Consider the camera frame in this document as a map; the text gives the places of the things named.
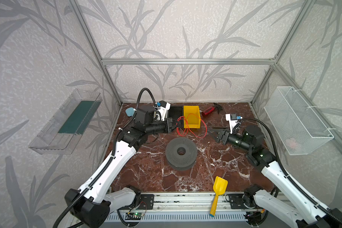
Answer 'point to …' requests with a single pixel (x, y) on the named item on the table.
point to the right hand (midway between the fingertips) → (211, 125)
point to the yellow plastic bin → (192, 118)
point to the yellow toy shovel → (219, 187)
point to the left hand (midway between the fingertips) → (182, 120)
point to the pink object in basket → (291, 143)
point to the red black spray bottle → (212, 109)
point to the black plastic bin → (175, 112)
